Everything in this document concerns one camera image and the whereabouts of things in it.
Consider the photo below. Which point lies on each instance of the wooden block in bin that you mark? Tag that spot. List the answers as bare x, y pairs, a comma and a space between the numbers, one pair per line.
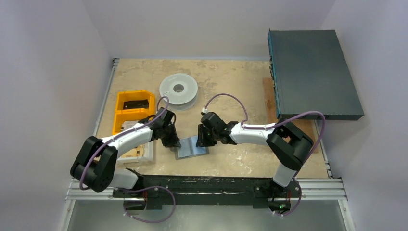
135, 152

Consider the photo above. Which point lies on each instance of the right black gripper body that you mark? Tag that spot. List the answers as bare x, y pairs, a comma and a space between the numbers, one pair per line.
204, 134

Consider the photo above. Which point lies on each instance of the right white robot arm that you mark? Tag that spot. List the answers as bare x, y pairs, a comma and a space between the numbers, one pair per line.
289, 143

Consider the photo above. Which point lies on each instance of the dark grey network switch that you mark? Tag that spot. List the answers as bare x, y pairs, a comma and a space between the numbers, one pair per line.
310, 73

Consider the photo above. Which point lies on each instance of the grey card holder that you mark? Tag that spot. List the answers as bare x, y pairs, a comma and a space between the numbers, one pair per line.
189, 149

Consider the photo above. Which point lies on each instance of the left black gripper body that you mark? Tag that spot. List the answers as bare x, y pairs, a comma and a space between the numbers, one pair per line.
171, 134

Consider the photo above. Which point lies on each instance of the brown wooden board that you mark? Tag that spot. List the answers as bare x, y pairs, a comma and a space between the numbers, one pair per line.
305, 125

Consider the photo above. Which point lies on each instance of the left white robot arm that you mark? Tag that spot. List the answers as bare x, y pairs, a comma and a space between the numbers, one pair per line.
95, 164

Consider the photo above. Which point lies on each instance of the clear plastic bin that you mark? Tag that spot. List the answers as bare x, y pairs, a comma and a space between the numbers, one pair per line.
147, 159

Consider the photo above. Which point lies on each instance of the white filament spool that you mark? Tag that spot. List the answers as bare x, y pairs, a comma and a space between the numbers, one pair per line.
181, 90

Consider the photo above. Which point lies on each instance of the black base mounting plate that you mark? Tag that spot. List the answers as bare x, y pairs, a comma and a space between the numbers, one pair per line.
223, 200

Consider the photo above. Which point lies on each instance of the black item in bin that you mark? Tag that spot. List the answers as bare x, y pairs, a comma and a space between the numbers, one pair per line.
136, 104

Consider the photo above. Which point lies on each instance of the white cards in yellow bin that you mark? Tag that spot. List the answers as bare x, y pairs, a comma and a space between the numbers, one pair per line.
132, 124

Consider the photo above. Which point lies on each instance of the yellow plastic bin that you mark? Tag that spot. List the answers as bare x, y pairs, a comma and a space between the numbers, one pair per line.
132, 114

